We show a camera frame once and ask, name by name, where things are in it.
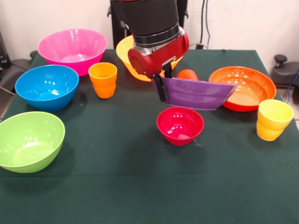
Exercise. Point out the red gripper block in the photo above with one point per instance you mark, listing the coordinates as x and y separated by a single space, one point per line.
144 63

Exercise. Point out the red-orange cup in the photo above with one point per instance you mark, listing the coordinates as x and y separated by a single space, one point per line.
188 74

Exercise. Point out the purple bowl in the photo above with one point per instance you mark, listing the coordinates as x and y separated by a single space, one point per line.
196 93

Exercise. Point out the small crimson bowl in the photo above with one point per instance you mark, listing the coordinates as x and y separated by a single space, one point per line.
180 126

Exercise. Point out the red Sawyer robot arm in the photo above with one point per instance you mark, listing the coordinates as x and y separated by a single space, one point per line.
149 16

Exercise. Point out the large yellow-orange bowl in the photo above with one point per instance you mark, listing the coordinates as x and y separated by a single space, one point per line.
122 51

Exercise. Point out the orange cup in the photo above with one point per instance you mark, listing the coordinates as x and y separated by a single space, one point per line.
102 81

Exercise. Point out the shallow red-orange bowl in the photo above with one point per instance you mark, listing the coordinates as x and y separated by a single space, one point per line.
254 88

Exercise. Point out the dark green tablecloth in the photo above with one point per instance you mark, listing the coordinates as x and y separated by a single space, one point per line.
187 175

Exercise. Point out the large pink bowl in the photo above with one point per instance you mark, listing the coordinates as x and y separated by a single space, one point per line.
70 44

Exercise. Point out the yellow cup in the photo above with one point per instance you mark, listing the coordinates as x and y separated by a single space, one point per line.
273 121

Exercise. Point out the blue bowl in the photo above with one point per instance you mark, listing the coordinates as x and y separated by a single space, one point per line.
46 88

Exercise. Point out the green bowl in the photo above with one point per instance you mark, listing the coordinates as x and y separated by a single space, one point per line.
30 142

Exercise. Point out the black device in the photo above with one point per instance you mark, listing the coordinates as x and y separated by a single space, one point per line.
3 53

